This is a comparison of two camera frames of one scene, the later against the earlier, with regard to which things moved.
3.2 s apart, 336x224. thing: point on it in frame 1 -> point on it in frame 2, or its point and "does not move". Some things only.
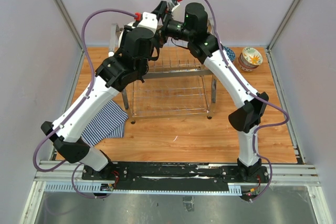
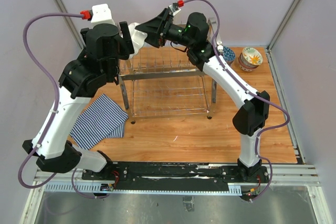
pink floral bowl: [244, 65] does not move
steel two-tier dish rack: [175, 82] does not move
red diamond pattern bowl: [230, 53] does not move
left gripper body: [127, 30] -> [84, 30]
